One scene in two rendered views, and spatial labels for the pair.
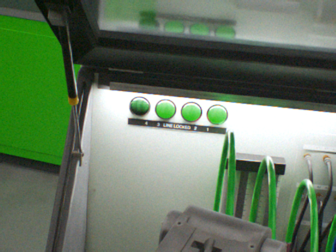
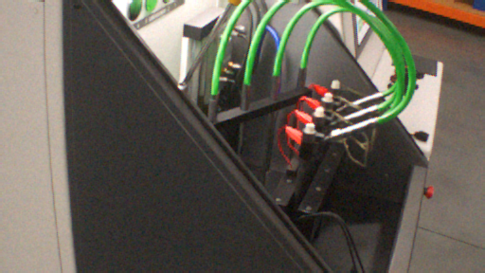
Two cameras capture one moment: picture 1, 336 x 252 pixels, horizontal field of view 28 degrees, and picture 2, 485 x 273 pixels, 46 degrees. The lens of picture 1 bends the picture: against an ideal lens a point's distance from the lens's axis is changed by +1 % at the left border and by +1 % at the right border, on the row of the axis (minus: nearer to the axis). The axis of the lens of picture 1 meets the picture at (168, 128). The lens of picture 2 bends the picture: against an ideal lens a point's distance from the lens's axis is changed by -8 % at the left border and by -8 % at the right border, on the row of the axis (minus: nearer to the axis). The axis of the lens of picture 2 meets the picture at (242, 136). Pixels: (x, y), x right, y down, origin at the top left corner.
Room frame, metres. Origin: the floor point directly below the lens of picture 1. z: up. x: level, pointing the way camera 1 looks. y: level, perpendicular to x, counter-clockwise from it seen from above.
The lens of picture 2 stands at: (0.99, 0.92, 1.68)
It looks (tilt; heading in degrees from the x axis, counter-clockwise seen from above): 29 degrees down; 286
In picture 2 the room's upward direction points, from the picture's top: 6 degrees clockwise
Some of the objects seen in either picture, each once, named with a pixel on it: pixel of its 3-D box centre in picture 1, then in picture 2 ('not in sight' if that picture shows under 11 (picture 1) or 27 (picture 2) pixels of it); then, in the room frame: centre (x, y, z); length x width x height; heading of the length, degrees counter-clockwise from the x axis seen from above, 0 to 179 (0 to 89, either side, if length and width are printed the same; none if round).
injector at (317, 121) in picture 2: not in sight; (316, 159); (1.15, -0.21, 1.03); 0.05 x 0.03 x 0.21; 179
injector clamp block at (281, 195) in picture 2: not in sight; (308, 194); (1.16, -0.25, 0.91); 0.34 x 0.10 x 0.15; 89
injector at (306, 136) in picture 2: not in sight; (307, 177); (1.15, -0.13, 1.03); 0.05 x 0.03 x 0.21; 179
